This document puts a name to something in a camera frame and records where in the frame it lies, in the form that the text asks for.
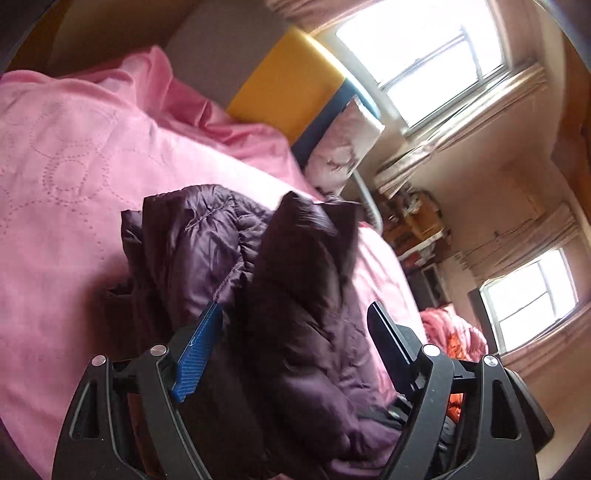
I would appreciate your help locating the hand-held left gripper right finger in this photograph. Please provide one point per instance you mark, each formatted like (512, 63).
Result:
(392, 348)

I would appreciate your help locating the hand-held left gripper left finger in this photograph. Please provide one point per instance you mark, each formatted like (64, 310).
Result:
(198, 353)

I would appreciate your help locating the purple down jacket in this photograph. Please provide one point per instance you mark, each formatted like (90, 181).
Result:
(300, 323)

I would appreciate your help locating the orange pink quilt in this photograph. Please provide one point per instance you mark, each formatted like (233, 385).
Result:
(455, 332)

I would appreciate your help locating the cluttered shelf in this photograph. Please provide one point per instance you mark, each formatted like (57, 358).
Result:
(415, 221)

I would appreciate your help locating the small bright window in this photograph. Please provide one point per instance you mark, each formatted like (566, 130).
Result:
(531, 300)

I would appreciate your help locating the pink striped curtain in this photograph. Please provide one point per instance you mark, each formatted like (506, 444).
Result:
(517, 240)
(314, 14)
(461, 129)

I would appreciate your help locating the pale printed pillow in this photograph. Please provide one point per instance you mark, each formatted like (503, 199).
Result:
(344, 147)

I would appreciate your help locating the pink duvet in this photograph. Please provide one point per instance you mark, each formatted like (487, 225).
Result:
(69, 184)

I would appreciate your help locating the yellow blue grey headboard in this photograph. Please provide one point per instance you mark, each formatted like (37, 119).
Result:
(286, 87)

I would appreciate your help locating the large bright window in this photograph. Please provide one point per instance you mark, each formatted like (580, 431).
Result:
(425, 50)

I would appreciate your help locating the white metal bed rail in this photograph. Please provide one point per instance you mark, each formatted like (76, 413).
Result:
(369, 203)

